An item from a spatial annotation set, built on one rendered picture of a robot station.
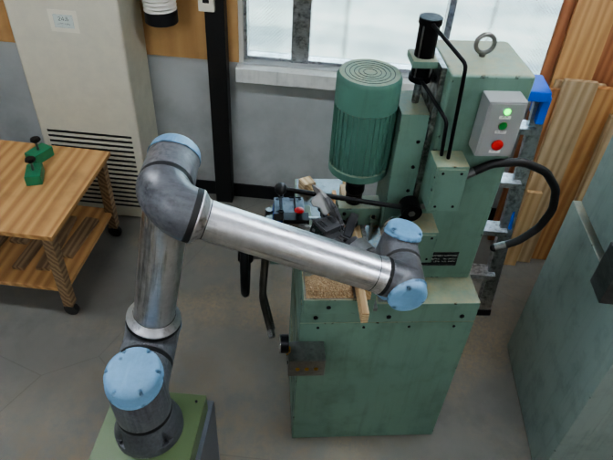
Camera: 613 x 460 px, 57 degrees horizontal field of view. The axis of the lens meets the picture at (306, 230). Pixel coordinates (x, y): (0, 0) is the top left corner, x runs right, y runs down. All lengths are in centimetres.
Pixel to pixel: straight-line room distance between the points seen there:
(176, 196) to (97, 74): 187
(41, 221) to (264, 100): 127
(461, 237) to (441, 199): 26
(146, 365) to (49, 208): 130
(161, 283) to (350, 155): 62
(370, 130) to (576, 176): 175
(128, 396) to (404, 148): 97
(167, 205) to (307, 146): 215
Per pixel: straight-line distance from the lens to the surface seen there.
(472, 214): 178
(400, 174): 168
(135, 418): 160
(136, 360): 157
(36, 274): 294
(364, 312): 160
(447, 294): 190
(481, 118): 154
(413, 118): 158
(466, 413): 263
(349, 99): 153
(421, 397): 228
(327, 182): 210
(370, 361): 205
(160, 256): 140
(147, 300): 153
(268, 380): 258
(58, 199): 275
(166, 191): 116
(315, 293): 166
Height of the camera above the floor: 213
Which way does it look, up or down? 41 degrees down
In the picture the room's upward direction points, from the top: 4 degrees clockwise
